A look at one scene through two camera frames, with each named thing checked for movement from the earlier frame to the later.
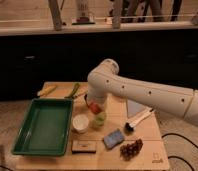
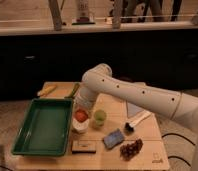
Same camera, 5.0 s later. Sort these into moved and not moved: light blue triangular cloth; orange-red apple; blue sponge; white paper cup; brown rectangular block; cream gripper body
Moved: orange-red apple; cream gripper body
Not moved: white paper cup; light blue triangular cloth; brown rectangular block; blue sponge
